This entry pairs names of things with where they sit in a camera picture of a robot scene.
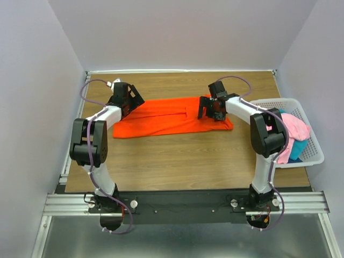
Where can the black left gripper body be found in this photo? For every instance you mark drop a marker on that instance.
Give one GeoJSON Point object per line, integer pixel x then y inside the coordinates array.
{"type": "Point", "coordinates": [133, 102]}

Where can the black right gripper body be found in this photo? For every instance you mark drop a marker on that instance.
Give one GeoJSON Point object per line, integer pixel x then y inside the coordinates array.
{"type": "Point", "coordinates": [219, 115]}

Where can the orange t shirt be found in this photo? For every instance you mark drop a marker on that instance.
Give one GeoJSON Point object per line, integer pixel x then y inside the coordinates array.
{"type": "Point", "coordinates": [166, 117]}

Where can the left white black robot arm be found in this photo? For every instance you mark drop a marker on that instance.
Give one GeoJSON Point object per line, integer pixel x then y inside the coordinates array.
{"type": "Point", "coordinates": [89, 138]}

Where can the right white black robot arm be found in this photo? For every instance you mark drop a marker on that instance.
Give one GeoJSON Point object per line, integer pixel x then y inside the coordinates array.
{"type": "Point", "coordinates": [269, 136]}

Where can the pink t shirt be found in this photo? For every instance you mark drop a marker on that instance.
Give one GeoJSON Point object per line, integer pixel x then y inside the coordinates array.
{"type": "Point", "coordinates": [295, 129]}

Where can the teal t shirt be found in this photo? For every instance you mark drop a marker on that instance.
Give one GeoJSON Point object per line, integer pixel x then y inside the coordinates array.
{"type": "Point", "coordinates": [298, 147]}

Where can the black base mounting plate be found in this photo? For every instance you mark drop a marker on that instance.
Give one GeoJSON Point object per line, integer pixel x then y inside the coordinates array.
{"type": "Point", "coordinates": [186, 217]}

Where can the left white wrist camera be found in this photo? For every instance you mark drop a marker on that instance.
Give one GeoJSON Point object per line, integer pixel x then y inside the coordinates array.
{"type": "Point", "coordinates": [111, 84]}

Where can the aluminium frame rail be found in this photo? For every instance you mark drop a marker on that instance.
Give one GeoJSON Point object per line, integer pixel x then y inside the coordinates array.
{"type": "Point", "coordinates": [180, 202]}

